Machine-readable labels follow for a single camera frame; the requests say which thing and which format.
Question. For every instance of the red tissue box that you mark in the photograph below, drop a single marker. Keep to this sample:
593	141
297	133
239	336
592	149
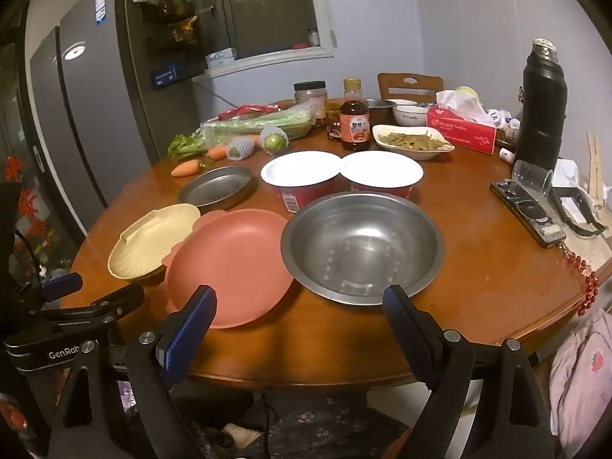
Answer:
459	131

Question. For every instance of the carrot with green top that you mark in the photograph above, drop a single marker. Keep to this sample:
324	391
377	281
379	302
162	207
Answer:
184	168

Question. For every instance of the dark sauce bottle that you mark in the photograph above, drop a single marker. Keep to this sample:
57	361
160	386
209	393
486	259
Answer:
354	129

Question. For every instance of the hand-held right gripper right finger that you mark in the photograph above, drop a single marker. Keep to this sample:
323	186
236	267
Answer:
406	330

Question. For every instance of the large steel bowl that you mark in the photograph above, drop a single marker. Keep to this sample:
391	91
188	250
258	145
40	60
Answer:
363	248

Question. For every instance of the black thermos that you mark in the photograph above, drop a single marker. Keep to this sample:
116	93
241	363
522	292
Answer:
540	105

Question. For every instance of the small jar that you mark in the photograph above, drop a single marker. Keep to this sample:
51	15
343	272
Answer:
313	38

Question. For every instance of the white dish of pickled vegetables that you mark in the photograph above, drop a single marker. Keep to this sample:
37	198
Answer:
411	141

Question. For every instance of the grey refrigerator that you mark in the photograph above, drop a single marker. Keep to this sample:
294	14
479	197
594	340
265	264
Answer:
95	105

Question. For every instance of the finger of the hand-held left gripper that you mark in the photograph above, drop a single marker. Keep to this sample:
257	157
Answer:
62	283
119	299

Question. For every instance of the wrapped celery bundle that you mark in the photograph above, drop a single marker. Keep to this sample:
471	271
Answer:
248	126

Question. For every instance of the steel pot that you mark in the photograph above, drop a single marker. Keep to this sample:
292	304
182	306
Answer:
380	112

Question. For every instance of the cream shell-shaped plate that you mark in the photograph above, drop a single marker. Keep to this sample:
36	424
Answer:
143	244

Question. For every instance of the red snack bag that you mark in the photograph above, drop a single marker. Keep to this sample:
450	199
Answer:
239	112

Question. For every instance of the clear glass cup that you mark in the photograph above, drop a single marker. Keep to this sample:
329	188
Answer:
533	177

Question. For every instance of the white box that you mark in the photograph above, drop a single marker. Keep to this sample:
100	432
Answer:
221	58

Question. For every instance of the window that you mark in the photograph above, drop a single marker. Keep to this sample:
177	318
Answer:
272	5

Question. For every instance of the white cloth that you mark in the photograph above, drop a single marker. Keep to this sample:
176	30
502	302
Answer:
571	169

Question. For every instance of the blue box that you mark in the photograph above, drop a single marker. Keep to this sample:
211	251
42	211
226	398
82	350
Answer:
167	75

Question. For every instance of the chili sauce jar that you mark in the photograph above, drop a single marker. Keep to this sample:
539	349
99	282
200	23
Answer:
332	122

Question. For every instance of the white ceramic bowl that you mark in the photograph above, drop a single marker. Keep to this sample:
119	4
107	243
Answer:
410	115
401	102

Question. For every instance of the pale yellow round object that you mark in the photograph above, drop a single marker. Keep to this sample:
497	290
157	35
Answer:
467	94

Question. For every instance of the black power strip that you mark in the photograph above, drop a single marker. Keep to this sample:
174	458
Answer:
526	210

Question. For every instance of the fridge side storage rack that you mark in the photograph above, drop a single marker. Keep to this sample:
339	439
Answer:
169	14

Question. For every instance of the green fruit in foam net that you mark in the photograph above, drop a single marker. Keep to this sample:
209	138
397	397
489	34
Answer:
237	149
273	142

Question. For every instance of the wooden sticks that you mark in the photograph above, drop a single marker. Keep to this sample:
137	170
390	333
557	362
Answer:
594	167

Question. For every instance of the small white bottle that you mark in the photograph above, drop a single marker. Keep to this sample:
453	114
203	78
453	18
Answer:
494	117
513	130
507	154

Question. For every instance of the red paper decoration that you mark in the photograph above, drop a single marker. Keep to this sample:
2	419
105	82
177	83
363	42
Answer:
28	205

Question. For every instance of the plastic jar with black lid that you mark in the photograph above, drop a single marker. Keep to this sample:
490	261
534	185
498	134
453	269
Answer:
310	95

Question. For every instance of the red instant noodle cup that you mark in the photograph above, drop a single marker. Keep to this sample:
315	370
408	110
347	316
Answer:
299	169

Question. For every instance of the dark floral cloth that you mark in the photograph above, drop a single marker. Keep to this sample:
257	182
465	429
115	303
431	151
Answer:
311	425

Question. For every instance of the wooden chair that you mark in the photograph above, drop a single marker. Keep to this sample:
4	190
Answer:
409	87

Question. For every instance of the pink plate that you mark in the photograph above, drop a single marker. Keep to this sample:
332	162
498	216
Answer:
229	267

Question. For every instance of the pink jacket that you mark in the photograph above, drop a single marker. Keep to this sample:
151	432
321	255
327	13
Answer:
583	382

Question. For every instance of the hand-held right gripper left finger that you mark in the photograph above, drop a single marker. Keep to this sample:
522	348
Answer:
191	325

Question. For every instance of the shallow steel plate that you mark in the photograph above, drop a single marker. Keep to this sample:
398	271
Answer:
215	186

